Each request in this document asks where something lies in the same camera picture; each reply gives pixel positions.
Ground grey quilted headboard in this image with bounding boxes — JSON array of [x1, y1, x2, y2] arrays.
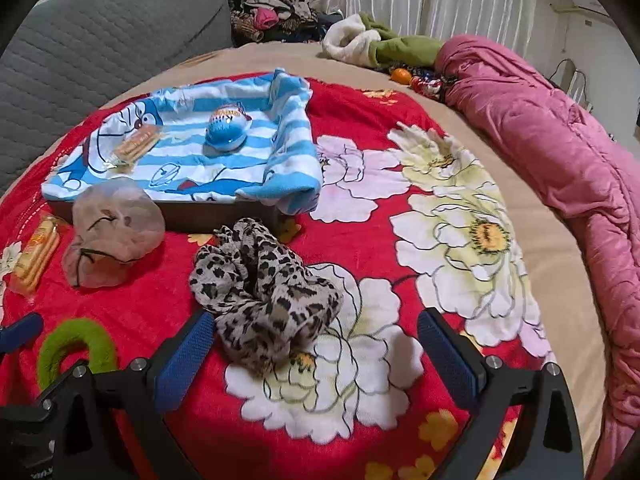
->
[[0, 0, 236, 196]]

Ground red floral blanket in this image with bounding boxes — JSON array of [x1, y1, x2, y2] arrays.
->
[[0, 77, 558, 480]]

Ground leopard print scrunchie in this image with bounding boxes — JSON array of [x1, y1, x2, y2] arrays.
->
[[189, 217, 343, 378]]

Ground tray with Doraemon cloth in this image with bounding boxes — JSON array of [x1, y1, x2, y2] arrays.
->
[[41, 69, 323, 216]]

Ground pile of clothes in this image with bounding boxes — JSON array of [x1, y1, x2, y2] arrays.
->
[[227, 0, 346, 48]]

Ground red white candy wrappers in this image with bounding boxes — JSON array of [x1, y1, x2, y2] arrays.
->
[[412, 74, 446, 101]]

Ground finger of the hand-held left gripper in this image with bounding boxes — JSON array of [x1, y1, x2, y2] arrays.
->
[[0, 312, 45, 356]]

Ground rice cracker packet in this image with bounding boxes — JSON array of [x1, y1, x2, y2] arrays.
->
[[102, 125, 163, 173], [9, 212, 63, 296]]

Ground dark patterned cloth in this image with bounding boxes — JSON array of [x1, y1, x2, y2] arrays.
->
[[375, 61, 453, 86]]

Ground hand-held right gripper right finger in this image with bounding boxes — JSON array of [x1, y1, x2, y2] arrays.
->
[[417, 308, 586, 480]]

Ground pink quilt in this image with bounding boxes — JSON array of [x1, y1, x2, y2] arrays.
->
[[434, 35, 640, 480]]

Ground blue white toy egg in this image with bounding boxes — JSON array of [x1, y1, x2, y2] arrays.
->
[[204, 101, 252, 153]]

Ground beige sheer scrunchie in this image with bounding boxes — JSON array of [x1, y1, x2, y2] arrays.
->
[[62, 179, 166, 289]]

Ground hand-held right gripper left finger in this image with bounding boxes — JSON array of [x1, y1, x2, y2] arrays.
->
[[52, 310, 217, 480]]

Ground green fuzzy scrunchie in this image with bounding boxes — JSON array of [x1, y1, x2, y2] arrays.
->
[[37, 317, 118, 392]]

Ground green white plush garment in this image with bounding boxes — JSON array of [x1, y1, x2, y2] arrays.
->
[[321, 11, 446, 68]]

